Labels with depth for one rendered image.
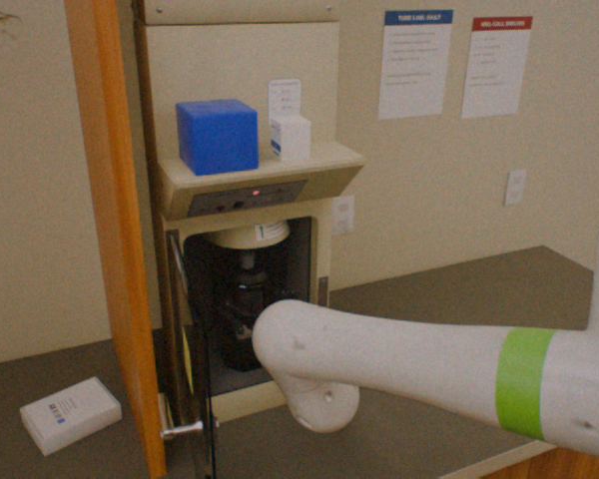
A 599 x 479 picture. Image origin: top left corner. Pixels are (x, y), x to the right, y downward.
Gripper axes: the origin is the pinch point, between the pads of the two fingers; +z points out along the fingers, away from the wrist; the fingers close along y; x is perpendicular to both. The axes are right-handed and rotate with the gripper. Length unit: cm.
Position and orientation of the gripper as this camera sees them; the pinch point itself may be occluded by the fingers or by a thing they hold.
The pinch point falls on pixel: (247, 291)
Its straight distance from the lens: 119.5
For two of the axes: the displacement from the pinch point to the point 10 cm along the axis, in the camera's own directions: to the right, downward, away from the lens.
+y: -9.1, 1.6, -3.8
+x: -0.2, 9.1, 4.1
